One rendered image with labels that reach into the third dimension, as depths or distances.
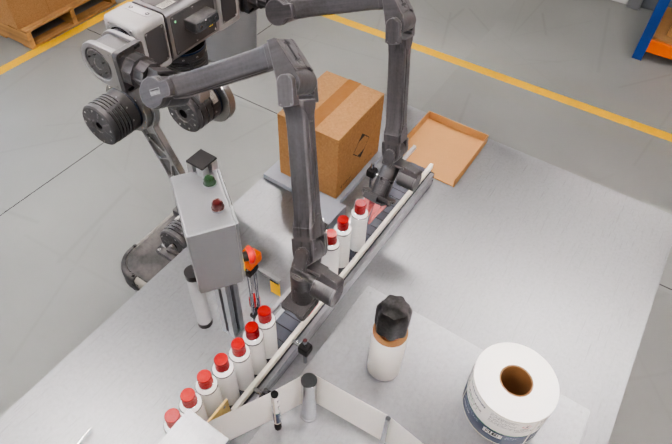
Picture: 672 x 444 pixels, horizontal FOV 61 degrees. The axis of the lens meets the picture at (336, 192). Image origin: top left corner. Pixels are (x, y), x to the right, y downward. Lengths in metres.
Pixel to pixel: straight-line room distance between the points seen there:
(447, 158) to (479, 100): 1.79
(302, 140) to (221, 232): 0.29
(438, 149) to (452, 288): 0.64
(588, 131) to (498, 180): 1.85
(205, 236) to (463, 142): 1.41
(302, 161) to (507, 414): 0.74
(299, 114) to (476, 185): 1.05
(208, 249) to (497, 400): 0.76
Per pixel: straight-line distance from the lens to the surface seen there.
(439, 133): 2.31
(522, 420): 1.45
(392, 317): 1.32
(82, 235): 3.19
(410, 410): 1.55
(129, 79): 1.53
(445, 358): 1.63
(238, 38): 4.03
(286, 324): 1.65
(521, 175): 2.23
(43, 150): 3.75
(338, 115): 1.88
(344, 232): 1.62
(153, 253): 2.69
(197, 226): 1.10
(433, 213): 2.00
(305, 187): 1.26
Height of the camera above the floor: 2.30
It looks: 46 degrees down
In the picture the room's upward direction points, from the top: 3 degrees clockwise
